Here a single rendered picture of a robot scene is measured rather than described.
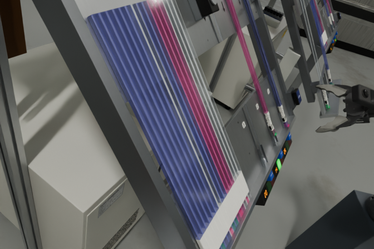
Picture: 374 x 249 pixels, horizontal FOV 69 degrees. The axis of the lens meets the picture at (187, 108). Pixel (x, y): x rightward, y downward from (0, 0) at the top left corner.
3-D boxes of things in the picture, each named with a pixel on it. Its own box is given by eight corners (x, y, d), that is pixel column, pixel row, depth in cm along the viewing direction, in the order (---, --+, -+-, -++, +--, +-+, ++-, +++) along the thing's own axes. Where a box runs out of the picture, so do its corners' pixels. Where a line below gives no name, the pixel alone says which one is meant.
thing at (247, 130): (282, 116, 102) (291, 115, 100) (196, 273, 54) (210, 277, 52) (267, 69, 97) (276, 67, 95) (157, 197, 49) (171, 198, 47)
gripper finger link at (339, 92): (318, 92, 92) (344, 105, 86) (314, 85, 87) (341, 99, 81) (324, 84, 92) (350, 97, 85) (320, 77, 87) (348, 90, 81)
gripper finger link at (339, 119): (325, 142, 86) (352, 124, 83) (320, 138, 81) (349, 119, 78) (319, 134, 87) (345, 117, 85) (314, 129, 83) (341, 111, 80)
